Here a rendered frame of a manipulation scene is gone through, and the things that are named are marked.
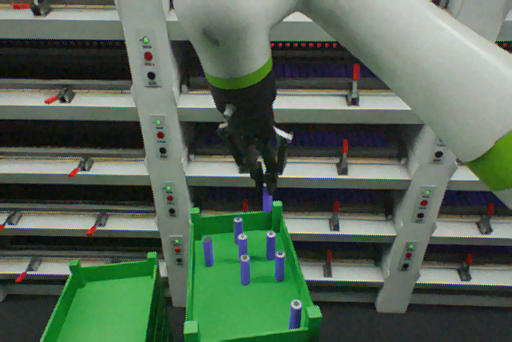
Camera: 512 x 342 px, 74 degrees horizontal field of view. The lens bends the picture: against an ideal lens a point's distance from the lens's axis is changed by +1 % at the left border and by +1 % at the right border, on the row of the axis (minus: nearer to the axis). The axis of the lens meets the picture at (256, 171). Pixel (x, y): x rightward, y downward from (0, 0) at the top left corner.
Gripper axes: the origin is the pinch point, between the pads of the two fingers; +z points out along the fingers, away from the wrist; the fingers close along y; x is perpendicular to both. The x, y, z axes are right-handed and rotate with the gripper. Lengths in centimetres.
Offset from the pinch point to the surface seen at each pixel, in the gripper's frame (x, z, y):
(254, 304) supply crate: -21.0, 8.6, 4.0
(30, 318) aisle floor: -38, 54, -78
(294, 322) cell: -22.4, 4.5, 12.1
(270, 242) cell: -8.8, 8.9, 3.0
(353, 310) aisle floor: 1, 72, 22
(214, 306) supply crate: -23.7, 7.4, -2.4
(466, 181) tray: 30, 28, 42
